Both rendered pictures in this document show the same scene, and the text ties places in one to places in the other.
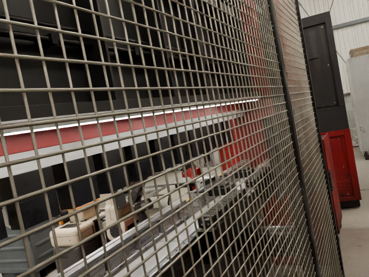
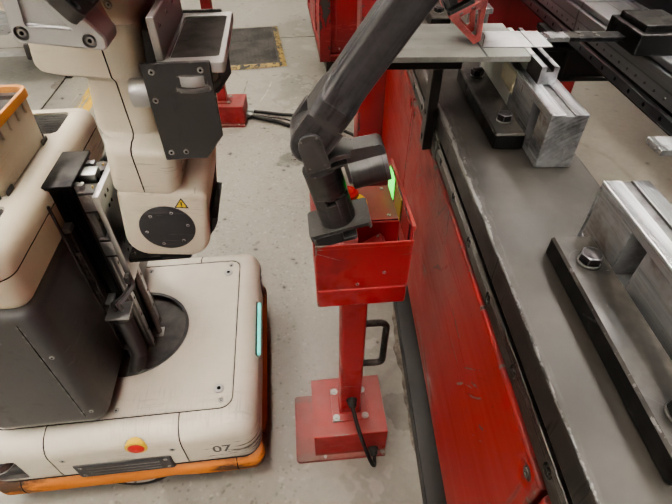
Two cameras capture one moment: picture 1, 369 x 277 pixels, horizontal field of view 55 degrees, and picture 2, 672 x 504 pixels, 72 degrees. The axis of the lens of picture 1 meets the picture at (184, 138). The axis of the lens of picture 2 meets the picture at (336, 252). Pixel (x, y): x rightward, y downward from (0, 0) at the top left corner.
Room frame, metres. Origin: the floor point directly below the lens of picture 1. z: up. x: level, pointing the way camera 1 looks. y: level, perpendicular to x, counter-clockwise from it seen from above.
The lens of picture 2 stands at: (1.72, 0.64, 1.30)
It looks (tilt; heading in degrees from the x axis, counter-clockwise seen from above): 43 degrees down; 331
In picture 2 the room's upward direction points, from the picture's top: straight up
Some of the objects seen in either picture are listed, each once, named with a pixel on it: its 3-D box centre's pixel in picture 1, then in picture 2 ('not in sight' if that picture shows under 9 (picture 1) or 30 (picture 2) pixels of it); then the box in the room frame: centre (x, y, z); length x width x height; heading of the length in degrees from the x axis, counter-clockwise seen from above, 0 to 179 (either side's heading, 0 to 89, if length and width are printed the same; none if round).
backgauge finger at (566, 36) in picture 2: (232, 173); (612, 31); (2.28, -0.26, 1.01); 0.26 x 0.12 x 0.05; 63
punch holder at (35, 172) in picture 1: (29, 197); not in sight; (1.13, 0.52, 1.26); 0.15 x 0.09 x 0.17; 153
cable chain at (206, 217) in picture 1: (225, 205); not in sight; (1.48, -0.12, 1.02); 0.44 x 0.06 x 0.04; 153
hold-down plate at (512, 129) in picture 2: not in sight; (486, 103); (2.34, -0.04, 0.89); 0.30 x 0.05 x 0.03; 153
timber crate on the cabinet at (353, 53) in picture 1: (359, 52); not in sight; (7.06, -3.71, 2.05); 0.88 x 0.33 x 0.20; 158
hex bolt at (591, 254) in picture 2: not in sight; (590, 257); (1.93, 0.17, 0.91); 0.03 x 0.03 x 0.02
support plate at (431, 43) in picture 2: (189, 179); (446, 41); (2.42, 0.02, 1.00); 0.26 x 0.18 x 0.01; 63
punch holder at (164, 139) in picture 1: (157, 154); not in sight; (1.84, 0.15, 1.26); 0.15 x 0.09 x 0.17; 153
